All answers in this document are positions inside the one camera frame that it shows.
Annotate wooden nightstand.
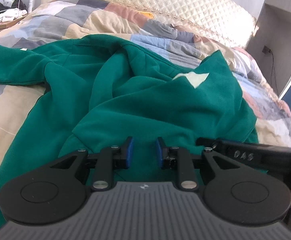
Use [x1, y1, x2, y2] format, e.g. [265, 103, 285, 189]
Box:
[0, 14, 29, 32]

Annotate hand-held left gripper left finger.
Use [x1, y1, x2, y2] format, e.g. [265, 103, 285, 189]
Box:
[49, 136, 136, 191]

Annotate white cloth pile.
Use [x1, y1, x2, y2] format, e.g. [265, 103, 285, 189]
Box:
[0, 8, 28, 25]

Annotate black charger cable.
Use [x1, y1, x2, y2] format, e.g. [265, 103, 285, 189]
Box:
[270, 51, 280, 95]

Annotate green sweatshirt with pale print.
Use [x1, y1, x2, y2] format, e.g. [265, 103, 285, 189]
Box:
[0, 34, 259, 230]

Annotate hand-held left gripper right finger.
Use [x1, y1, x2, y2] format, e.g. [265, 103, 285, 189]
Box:
[155, 136, 241, 191]

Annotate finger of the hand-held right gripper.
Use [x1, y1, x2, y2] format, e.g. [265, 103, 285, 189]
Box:
[196, 137, 226, 152]

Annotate patchwork quilt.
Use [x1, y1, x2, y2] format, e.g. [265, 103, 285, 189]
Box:
[0, 0, 291, 195]

